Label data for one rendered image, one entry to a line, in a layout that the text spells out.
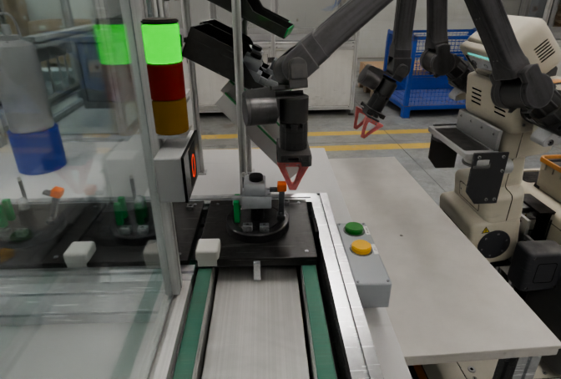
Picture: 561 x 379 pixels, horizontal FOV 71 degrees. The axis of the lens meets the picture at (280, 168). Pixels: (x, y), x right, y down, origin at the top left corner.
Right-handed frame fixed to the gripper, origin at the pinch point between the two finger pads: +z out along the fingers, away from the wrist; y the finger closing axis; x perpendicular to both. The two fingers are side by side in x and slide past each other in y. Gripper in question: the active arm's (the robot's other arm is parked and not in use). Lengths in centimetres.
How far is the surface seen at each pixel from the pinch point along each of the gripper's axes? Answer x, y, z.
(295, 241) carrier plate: 0.2, 6.2, 9.9
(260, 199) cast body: -7.0, 1.9, 2.0
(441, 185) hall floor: 135, -207, 106
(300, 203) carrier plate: 2.8, -10.0, 9.8
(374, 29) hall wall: 242, -866, 38
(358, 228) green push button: 14.5, 1.9, 9.7
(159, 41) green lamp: -19.1, 21.4, -32.0
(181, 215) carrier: -25.6, -5.1, 9.8
